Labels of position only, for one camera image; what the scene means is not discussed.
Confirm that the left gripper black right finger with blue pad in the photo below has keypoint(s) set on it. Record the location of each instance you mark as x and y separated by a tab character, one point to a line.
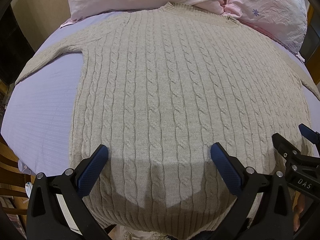
262	209

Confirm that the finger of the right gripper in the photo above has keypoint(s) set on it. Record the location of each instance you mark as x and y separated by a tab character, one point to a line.
309	134
288	151

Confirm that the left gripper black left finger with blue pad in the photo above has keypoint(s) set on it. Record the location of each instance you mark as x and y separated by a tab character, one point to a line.
56	209

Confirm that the beige cable-knit sweater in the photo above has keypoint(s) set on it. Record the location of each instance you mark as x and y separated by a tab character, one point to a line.
147	207

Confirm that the person's right hand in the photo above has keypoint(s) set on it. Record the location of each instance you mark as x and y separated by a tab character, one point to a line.
298	208

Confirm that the wooden chair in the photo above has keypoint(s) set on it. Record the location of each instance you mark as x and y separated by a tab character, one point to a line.
14	200

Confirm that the lavender bed sheet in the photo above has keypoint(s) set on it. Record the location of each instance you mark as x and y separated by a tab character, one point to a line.
42	107

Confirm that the pink floral duvet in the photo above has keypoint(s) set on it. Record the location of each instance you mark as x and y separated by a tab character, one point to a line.
285	21

